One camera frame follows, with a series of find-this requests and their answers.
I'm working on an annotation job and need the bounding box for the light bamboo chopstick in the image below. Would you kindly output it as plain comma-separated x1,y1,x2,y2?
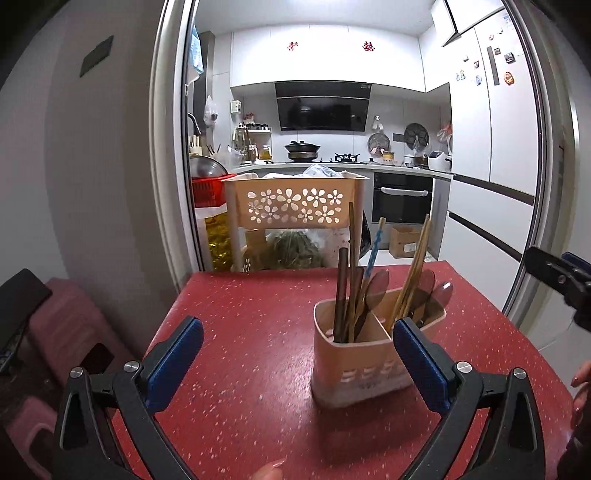
396,212,433,324
389,216,431,331

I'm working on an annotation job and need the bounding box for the person's right hand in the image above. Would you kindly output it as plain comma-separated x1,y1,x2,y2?
571,360,591,446

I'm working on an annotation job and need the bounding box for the beige flower-cutout storage cart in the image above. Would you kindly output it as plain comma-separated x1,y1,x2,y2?
223,171,369,272

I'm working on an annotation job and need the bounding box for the built-in black oven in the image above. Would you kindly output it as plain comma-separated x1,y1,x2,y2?
372,172,434,224

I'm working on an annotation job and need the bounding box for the black range hood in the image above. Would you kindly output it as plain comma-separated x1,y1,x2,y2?
274,80,372,132

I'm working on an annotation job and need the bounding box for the person's left hand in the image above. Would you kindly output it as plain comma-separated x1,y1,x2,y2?
250,458,287,480

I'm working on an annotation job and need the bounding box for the red plastic basket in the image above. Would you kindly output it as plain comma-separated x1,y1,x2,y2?
191,173,236,208

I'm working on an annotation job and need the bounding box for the cardboard box on floor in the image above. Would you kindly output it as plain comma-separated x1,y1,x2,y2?
389,225,421,259

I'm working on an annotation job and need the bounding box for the white refrigerator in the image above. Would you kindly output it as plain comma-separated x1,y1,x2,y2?
440,9,539,309

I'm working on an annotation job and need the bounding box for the blue patterned bamboo chopstick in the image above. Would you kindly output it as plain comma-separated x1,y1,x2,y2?
363,217,387,281

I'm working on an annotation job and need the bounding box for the dark wooden chopstick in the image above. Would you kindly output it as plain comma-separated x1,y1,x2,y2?
346,202,356,343

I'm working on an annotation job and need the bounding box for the metal bowl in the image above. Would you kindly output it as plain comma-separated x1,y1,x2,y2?
189,155,228,178

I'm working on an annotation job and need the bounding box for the black wok on stove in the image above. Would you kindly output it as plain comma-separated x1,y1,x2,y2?
284,141,320,162

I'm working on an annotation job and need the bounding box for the beige plastic utensil holder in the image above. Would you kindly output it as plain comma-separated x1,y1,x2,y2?
309,286,448,410

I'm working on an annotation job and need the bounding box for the white rice cooker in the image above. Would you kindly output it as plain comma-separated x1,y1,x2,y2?
428,151,452,173

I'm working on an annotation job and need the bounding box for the dark brown rod handle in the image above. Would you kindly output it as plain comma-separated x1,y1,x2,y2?
334,247,349,343

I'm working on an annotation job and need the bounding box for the pink plastic stool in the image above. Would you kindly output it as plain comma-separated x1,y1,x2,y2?
1,278,131,479

